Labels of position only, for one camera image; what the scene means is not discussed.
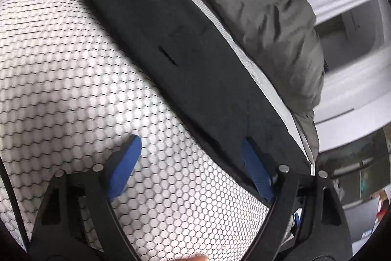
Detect cluttered desk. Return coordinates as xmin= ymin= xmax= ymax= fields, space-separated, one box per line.
xmin=318 ymin=129 xmax=391 ymax=252

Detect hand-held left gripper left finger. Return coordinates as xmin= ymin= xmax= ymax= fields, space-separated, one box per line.
xmin=31 ymin=135 xmax=142 ymax=261

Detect black pants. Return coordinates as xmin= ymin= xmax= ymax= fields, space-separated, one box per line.
xmin=71 ymin=0 xmax=312 ymax=197

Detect white cabinet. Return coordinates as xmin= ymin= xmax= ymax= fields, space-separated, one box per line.
xmin=269 ymin=0 xmax=391 ymax=154

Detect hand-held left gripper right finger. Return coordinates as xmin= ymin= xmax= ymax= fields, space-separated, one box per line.
xmin=241 ymin=136 xmax=356 ymax=261

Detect white honeycomb mesh mattress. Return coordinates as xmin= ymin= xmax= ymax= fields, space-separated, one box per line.
xmin=0 ymin=0 xmax=316 ymax=261

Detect grey duvet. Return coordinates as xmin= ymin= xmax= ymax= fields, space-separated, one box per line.
xmin=147 ymin=0 xmax=326 ymax=164

